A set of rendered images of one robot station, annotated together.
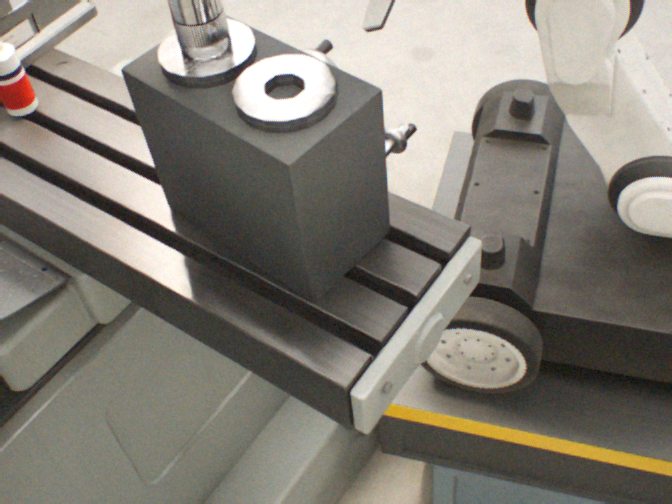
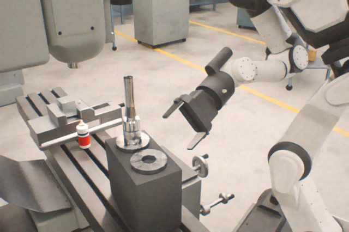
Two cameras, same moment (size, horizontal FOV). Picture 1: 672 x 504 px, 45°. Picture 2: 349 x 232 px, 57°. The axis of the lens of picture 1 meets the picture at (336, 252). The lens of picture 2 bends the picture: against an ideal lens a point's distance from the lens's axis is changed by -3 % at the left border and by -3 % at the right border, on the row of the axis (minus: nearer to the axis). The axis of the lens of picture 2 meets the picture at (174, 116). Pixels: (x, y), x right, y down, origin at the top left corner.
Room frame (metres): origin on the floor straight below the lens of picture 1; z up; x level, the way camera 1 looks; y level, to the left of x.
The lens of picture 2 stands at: (-0.06, -0.19, 1.63)
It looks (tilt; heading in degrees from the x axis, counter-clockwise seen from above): 28 degrees down; 13
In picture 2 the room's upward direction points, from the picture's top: straight up
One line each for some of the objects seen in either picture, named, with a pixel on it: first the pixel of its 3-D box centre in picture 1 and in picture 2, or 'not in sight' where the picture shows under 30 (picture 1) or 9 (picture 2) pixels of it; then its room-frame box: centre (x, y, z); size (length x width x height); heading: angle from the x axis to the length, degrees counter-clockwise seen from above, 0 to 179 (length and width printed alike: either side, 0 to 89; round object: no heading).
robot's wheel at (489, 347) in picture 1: (476, 346); not in sight; (0.71, -0.20, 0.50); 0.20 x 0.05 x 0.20; 68
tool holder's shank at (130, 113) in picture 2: not in sight; (129, 98); (0.64, 0.09, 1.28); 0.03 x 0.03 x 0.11
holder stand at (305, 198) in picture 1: (261, 149); (142, 179); (0.60, 0.06, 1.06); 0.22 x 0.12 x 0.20; 43
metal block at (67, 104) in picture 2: not in sight; (66, 106); (0.94, 0.47, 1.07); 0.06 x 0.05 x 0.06; 50
